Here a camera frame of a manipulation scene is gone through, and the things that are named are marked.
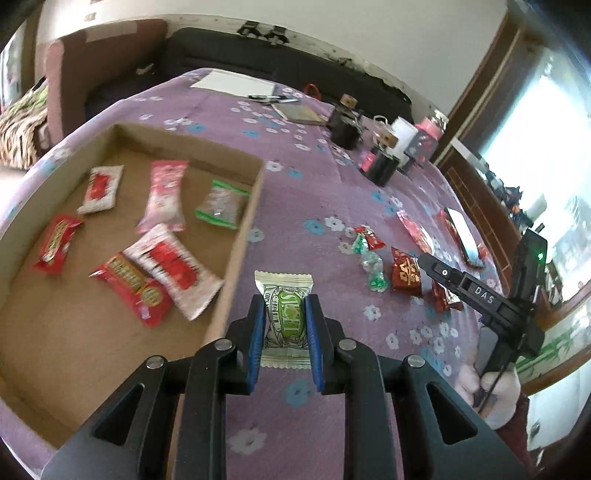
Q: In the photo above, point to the green and white candy packet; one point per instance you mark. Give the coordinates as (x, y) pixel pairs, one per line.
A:
(285, 318)

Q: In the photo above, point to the clear green-edged snack packet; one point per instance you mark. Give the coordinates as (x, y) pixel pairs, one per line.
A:
(219, 203)

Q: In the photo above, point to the black pot with cork lid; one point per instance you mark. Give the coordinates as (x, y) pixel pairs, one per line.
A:
(344, 129)
(381, 166)

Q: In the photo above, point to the wooden cabinet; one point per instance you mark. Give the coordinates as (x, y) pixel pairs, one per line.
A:
(466, 184)

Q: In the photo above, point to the purple floral tablecloth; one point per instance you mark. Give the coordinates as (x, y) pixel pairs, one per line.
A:
(323, 194)

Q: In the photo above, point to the black clamp device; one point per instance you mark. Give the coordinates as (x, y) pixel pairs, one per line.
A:
(249, 29)
(277, 34)

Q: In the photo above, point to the person's right hand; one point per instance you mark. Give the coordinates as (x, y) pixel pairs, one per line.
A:
(501, 392)

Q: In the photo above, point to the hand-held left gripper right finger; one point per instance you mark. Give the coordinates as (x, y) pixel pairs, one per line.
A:
(314, 350)

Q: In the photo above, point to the white paper sheet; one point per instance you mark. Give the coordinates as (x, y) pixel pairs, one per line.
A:
(233, 83)

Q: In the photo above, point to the red and yellow snack packet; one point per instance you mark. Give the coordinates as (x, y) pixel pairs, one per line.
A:
(55, 242)
(131, 288)

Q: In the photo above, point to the printed blanket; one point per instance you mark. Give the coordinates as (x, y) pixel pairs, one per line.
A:
(23, 120)

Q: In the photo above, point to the cardboard box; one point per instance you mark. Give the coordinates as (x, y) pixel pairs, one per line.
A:
(115, 355)

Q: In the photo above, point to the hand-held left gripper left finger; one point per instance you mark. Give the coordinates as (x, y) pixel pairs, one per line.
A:
(256, 355)

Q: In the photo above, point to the black sofa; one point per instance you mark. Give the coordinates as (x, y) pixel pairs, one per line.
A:
(207, 50)

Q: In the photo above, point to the large white and red packet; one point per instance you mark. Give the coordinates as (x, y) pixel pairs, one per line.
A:
(173, 270)

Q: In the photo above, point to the red packet with gold character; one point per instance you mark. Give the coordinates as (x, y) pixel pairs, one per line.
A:
(406, 277)

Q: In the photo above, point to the white plastic jar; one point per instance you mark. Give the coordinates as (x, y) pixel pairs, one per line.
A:
(400, 129)

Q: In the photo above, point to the red plastic wrapper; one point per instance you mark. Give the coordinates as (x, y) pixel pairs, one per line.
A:
(415, 230)

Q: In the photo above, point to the small white and red packet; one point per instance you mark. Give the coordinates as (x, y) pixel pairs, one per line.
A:
(99, 189)

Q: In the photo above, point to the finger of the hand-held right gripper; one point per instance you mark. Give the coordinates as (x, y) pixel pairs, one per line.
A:
(441, 271)

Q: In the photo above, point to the red and green candy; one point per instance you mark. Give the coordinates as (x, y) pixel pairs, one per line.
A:
(369, 240)

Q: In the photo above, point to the clear green candy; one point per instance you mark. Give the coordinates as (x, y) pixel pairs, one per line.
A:
(374, 272)

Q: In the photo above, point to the person's right forearm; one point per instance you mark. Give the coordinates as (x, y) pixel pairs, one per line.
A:
(517, 434)

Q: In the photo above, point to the black smartphone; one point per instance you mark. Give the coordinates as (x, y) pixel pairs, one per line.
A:
(464, 235)

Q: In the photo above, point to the pile of dark tools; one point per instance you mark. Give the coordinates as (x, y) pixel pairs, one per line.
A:
(512, 196)

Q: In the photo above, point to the brown notebook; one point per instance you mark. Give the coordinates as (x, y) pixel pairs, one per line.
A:
(300, 113)

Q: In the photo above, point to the pink printed snack packet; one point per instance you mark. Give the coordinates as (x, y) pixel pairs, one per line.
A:
(164, 196)

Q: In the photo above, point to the pink bottle with knitted sleeve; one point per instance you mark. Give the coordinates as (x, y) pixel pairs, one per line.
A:
(436, 127)

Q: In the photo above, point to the brown armchair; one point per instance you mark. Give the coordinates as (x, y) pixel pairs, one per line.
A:
(92, 60)

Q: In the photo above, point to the black pen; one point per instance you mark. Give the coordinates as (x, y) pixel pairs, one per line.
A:
(286, 98)
(261, 97)

